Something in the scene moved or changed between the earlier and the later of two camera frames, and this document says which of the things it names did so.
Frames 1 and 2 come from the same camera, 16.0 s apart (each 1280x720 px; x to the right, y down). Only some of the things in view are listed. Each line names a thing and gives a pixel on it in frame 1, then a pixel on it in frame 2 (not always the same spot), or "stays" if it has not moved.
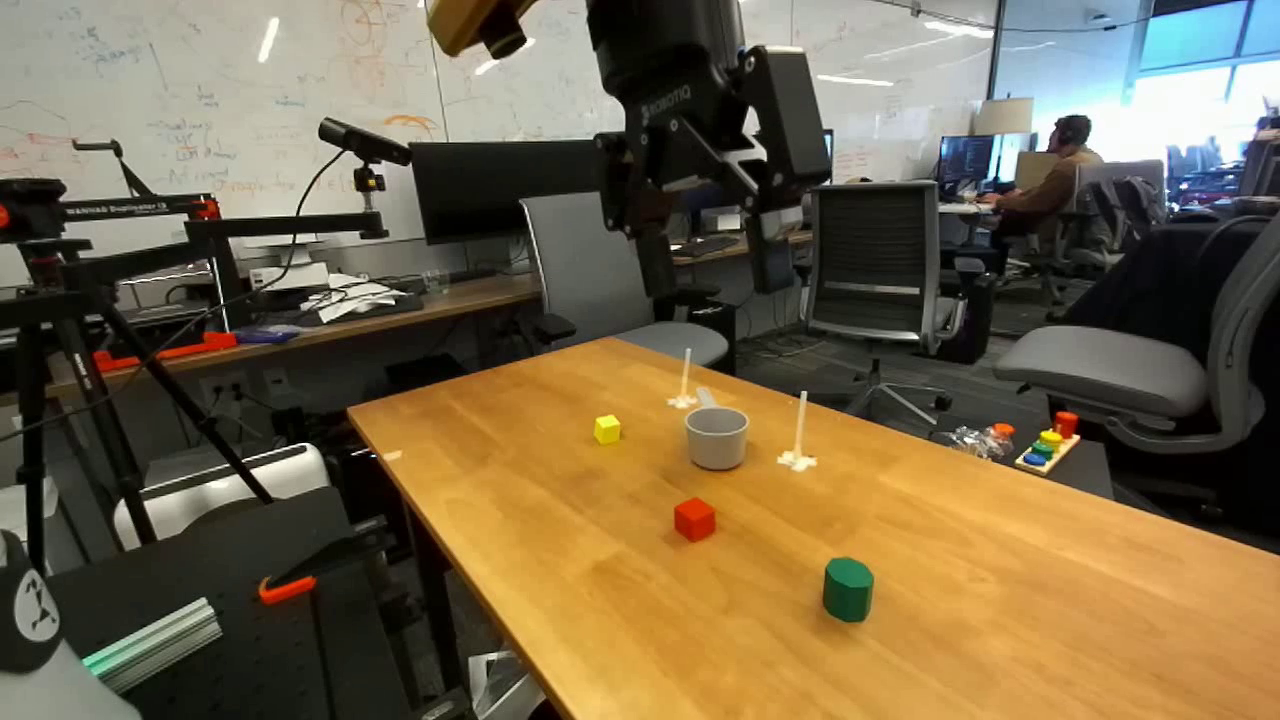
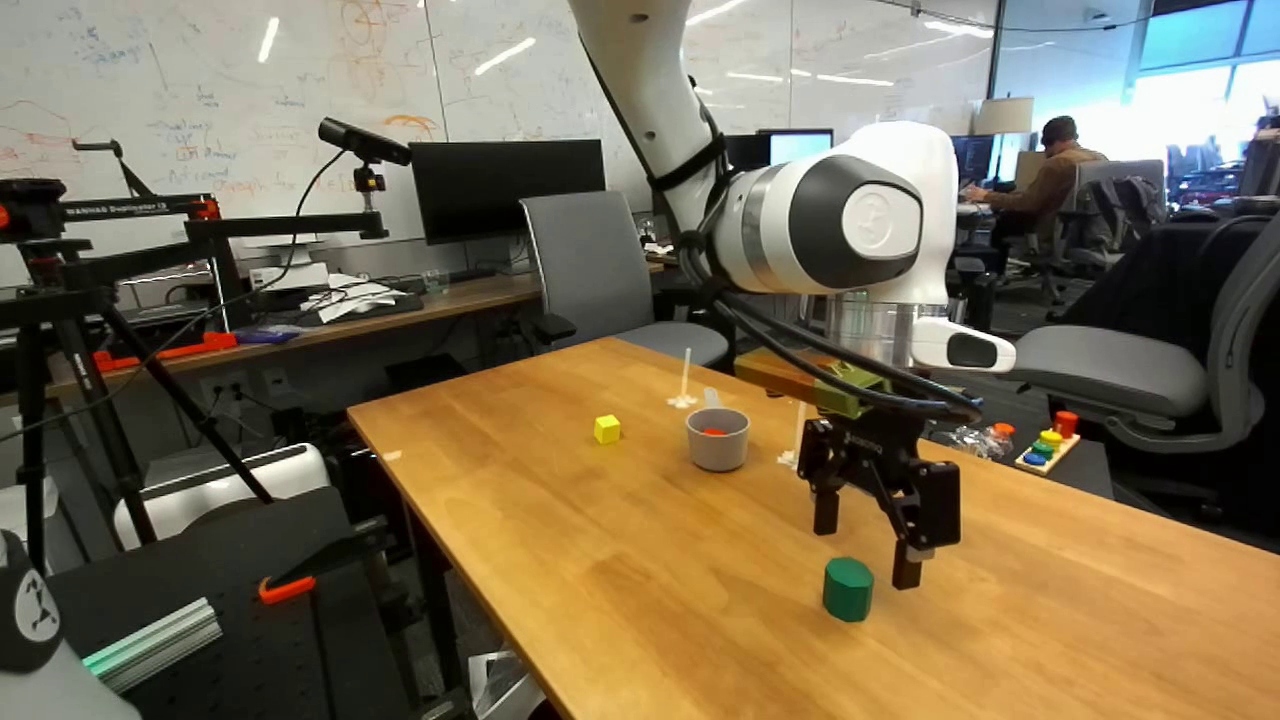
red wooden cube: x=695 y=516 to x=717 y=431
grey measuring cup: x=717 y=437 stays
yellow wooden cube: x=607 y=431 stays
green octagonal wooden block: x=846 y=590 stays
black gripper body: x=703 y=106 to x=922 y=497
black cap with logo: x=31 y=611 stays
